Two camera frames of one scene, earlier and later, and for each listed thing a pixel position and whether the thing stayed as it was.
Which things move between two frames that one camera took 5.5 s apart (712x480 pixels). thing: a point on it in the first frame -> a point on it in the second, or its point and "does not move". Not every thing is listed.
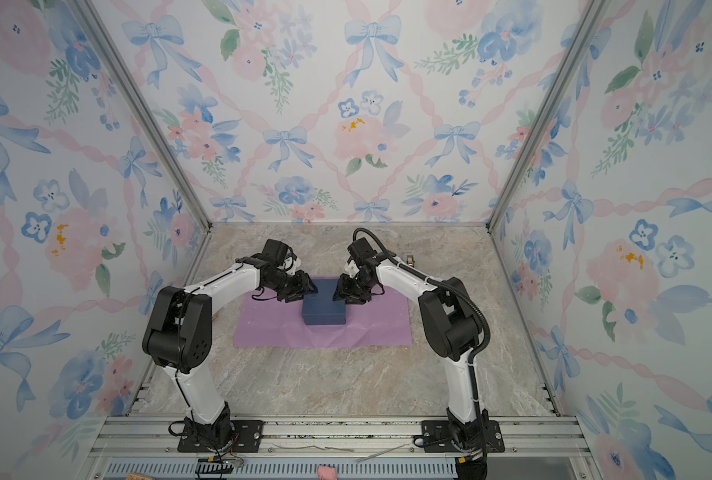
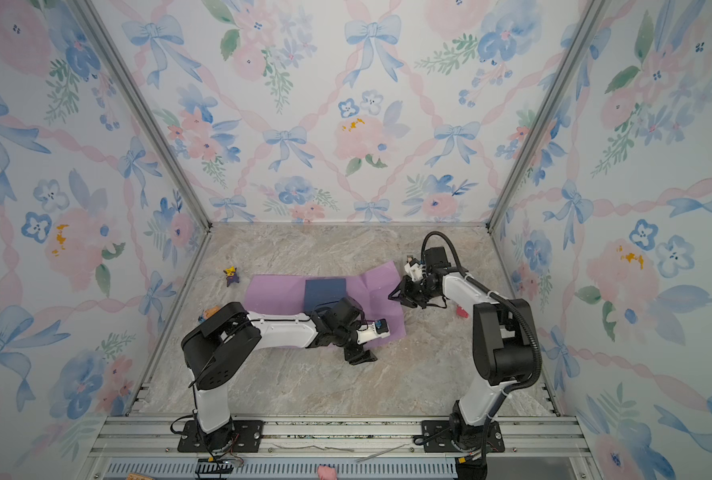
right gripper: x=343 y=292 -> x=405 y=296
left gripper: x=306 y=280 -> x=361 y=356
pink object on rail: x=326 y=473 does not move
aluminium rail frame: x=146 y=447 does not move
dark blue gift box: x=320 y=308 does not move
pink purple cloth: x=267 y=321 does not move
